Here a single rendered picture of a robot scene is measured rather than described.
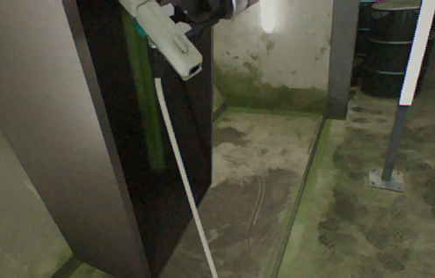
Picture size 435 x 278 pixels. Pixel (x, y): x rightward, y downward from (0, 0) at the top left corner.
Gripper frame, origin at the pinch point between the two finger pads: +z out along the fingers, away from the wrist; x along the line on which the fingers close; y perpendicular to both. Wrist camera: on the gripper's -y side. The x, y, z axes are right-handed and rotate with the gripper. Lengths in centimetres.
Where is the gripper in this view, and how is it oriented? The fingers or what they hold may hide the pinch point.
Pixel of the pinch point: (150, 33)
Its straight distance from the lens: 58.2
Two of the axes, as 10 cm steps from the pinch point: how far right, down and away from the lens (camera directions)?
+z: -7.3, 5.9, -3.5
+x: -6.4, -7.6, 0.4
